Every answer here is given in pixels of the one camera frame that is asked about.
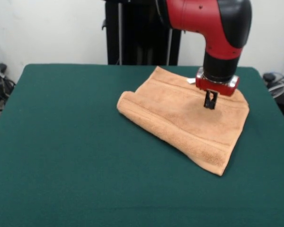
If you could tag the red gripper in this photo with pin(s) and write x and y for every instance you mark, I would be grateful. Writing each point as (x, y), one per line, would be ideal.
(215, 87)

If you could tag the tan terry towel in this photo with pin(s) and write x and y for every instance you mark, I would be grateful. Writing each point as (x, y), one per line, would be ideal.
(180, 123)

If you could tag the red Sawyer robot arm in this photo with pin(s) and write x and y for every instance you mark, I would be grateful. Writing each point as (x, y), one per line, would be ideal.
(203, 28)

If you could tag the dark green table cloth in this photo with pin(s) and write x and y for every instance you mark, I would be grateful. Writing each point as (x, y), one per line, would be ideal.
(49, 165)

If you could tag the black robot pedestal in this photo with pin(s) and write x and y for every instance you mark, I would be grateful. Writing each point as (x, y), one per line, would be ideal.
(137, 42)

